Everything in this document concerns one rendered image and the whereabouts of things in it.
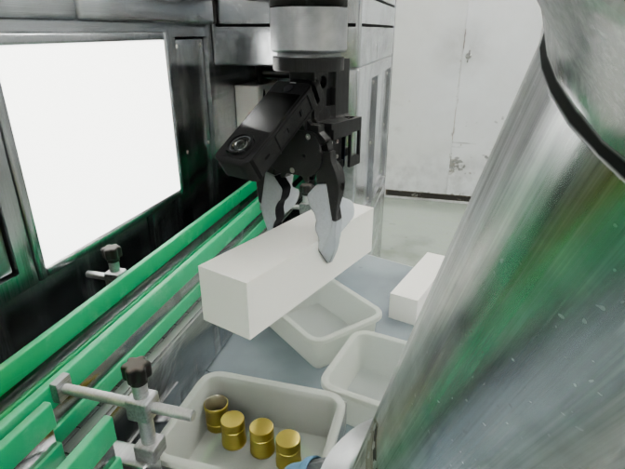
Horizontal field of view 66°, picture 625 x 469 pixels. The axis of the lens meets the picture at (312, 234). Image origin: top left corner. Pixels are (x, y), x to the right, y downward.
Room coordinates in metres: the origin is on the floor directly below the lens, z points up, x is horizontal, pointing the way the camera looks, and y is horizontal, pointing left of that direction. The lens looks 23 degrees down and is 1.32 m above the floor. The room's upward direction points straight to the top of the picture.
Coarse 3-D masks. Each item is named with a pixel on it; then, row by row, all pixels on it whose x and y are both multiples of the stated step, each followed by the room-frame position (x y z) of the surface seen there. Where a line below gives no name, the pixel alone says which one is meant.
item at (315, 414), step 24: (216, 384) 0.58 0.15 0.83; (240, 384) 0.58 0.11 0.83; (264, 384) 0.57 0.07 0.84; (288, 384) 0.56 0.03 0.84; (192, 408) 0.53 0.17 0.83; (240, 408) 0.57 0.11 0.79; (264, 408) 0.56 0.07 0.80; (288, 408) 0.55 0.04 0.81; (312, 408) 0.54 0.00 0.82; (336, 408) 0.52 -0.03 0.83; (168, 432) 0.47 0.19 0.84; (192, 432) 0.52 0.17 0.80; (312, 432) 0.54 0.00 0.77; (336, 432) 0.47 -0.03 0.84; (168, 456) 0.44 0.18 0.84; (192, 456) 0.50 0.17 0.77; (216, 456) 0.50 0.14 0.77; (240, 456) 0.50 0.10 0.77
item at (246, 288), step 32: (288, 224) 0.51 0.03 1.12; (352, 224) 0.53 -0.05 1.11; (224, 256) 0.43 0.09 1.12; (256, 256) 0.43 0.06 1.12; (288, 256) 0.43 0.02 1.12; (320, 256) 0.47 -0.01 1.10; (352, 256) 0.53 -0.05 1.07; (224, 288) 0.39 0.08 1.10; (256, 288) 0.38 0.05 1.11; (288, 288) 0.42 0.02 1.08; (224, 320) 0.39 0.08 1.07; (256, 320) 0.38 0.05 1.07
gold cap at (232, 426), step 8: (224, 416) 0.53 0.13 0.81; (232, 416) 0.53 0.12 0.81; (240, 416) 0.53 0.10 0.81; (224, 424) 0.51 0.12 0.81; (232, 424) 0.51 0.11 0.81; (240, 424) 0.52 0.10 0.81; (224, 432) 0.51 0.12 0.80; (232, 432) 0.51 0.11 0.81; (240, 432) 0.52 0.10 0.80; (224, 440) 0.51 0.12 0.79; (232, 440) 0.51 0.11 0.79; (240, 440) 0.51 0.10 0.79; (224, 448) 0.51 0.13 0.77; (232, 448) 0.51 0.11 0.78; (240, 448) 0.51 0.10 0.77
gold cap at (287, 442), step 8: (280, 432) 0.50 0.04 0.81; (288, 432) 0.50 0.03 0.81; (296, 432) 0.50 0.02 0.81; (280, 440) 0.49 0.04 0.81; (288, 440) 0.49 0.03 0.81; (296, 440) 0.49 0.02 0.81; (280, 448) 0.48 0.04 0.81; (288, 448) 0.47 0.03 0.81; (296, 448) 0.48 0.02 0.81; (280, 456) 0.48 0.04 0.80; (288, 456) 0.47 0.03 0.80; (296, 456) 0.48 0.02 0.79; (280, 464) 0.48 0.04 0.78
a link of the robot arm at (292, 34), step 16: (272, 16) 0.49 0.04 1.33; (288, 16) 0.47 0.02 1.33; (304, 16) 0.47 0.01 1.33; (320, 16) 0.47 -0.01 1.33; (336, 16) 0.48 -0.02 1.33; (272, 32) 0.49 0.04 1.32; (288, 32) 0.47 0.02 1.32; (304, 32) 0.47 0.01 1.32; (320, 32) 0.47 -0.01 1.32; (336, 32) 0.48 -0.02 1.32; (272, 48) 0.49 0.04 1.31; (288, 48) 0.47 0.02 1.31; (304, 48) 0.47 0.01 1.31; (320, 48) 0.47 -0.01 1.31; (336, 48) 0.48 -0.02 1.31
